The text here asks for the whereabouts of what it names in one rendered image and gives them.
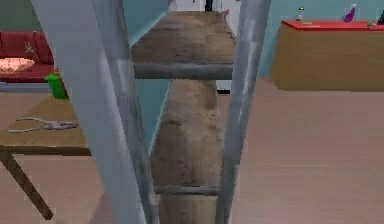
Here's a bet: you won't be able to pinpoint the grey metal wooden shelf unit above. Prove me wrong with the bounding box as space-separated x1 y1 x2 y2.
30 0 273 224

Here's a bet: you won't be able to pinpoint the green cup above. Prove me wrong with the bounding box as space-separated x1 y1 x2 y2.
44 73 69 100

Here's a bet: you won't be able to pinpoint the grey pliers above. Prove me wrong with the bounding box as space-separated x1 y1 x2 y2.
6 116 80 134

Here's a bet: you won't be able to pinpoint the wooden counter with red top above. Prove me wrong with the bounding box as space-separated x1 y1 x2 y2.
269 19 384 93

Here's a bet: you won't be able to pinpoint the brown wooden table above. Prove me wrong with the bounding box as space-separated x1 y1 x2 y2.
0 93 92 221

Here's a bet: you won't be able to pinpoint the red sofa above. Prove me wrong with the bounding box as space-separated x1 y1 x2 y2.
0 30 60 84

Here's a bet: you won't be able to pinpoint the pink patterned pillow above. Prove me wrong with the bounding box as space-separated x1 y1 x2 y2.
0 57 36 75

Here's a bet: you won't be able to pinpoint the purple spray bottle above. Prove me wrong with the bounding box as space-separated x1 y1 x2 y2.
343 3 358 24

